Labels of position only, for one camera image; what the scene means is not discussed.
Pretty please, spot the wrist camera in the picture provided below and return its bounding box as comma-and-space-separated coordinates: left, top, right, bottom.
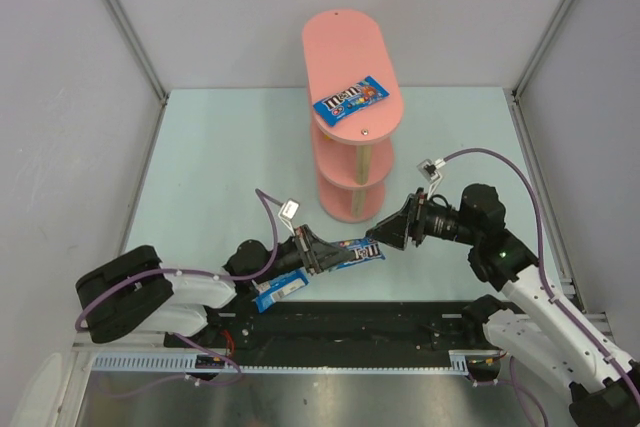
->
417, 159, 446, 198
278, 198, 300, 235

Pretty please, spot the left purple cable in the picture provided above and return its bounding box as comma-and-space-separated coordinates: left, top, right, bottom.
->
74, 188, 289, 388

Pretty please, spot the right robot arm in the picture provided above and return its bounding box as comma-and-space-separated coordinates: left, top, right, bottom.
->
366, 184, 639, 426

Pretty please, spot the blue white candy bar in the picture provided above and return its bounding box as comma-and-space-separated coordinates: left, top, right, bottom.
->
254, 268, 309, 313

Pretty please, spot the blue M&M bag on shelf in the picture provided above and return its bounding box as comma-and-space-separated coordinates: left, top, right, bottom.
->
313, 76, 389, 127

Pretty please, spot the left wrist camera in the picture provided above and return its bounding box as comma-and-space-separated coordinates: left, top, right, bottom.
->
278, 198, 300, 235

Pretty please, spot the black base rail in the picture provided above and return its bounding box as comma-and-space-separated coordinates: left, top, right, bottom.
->
191, 301, 505, 363

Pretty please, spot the slotted cable duct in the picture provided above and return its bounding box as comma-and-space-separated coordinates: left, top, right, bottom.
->
92, 351, 498, 376

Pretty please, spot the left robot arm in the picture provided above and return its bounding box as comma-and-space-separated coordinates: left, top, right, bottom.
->
75, 225, 356, 344

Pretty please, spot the blue m&m bag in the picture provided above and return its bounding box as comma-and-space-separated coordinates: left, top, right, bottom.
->
332, 237, 386, 270
313, 76, 389, 127

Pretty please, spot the pink tiered shelf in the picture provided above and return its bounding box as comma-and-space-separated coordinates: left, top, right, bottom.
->
302, 9, 404, 223

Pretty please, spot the purple cable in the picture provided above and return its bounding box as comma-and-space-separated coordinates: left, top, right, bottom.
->
439, 147, 640, 426
74, 188, 289, 388

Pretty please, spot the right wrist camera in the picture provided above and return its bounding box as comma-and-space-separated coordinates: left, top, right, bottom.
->
417, 159, 446, 198

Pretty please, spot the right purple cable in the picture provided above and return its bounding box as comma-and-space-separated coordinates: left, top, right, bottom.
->
439, 147, 640, 426

